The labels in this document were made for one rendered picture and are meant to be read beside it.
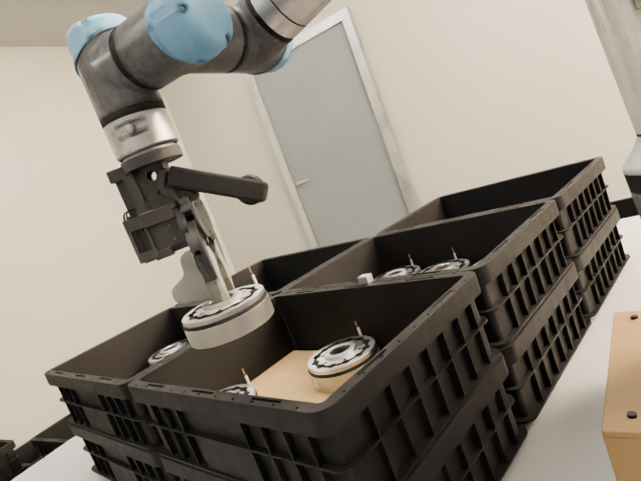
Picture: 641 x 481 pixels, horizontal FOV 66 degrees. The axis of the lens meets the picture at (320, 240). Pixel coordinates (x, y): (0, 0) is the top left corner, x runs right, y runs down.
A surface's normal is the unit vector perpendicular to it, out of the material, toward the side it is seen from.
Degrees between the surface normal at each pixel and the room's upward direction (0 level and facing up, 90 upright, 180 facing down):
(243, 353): 90
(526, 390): 90
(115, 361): 90
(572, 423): 0
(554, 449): 0
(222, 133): 90
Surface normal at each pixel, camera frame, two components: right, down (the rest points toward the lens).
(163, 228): 0.06, 0.13
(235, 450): -0.64, 0.35
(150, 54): -0.26, 0.69
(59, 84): 0.79, -0.21
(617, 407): -0.32, -0.94
